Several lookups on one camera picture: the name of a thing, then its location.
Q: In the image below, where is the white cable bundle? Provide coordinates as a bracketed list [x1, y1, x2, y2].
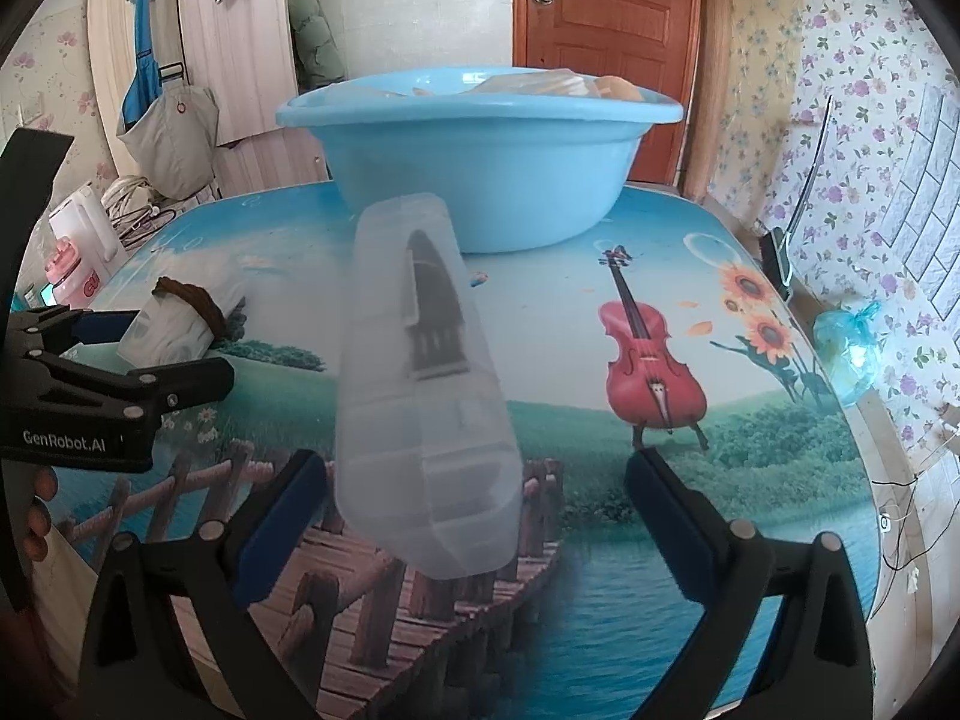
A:
[101, 176, 200, 245]

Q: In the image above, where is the pale wooden wardrobe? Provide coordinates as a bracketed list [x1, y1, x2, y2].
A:
[86, 0, 301, 200]

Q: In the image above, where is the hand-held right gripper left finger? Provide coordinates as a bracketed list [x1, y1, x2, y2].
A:
[79, 448, 331, 720]

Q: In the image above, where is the grey brick wall panel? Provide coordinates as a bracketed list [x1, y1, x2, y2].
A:
[877, 82, 960, 323]

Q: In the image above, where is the clear plastic case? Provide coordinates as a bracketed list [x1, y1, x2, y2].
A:
[332, 193, 524, 580]

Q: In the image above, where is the brown hair tie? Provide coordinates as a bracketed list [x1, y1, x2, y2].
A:
[154, 276, 230, 335]

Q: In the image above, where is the blue apron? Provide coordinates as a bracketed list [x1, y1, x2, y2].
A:
[120, 0, 188, 143]

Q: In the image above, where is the white tissue packet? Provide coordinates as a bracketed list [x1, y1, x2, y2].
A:
[116, 281, 248, 368]

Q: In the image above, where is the light blue plastic basin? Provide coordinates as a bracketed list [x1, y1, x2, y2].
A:
[275, 67, 685, 254]

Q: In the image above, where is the light blue plastic bag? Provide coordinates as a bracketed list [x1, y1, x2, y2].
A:
[814, 301, 882, 406]

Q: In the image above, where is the black cable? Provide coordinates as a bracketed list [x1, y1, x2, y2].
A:
[874, 457, 946, 575]

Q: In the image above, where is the green quilt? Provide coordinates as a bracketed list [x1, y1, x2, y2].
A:
[289, 0, 347, 91]

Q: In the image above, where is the grey cloth bag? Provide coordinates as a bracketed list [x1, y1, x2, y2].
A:
[116, 82, 220, 200]

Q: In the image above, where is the brown wooden door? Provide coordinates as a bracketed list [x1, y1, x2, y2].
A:
[512, 0, 702, 185]

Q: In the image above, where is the white and pink appliance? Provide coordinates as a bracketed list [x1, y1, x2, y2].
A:
[46, 186, 125, 305]

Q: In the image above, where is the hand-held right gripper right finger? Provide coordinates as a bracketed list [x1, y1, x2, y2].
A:
[624, 448, 875, 720]

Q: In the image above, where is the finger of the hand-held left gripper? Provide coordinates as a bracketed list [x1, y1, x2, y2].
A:
[7, 307, 143, 355]
[31, 356, 235, 422]

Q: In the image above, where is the person's left hand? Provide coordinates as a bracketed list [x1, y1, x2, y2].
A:
[21, 467, 59, 560]

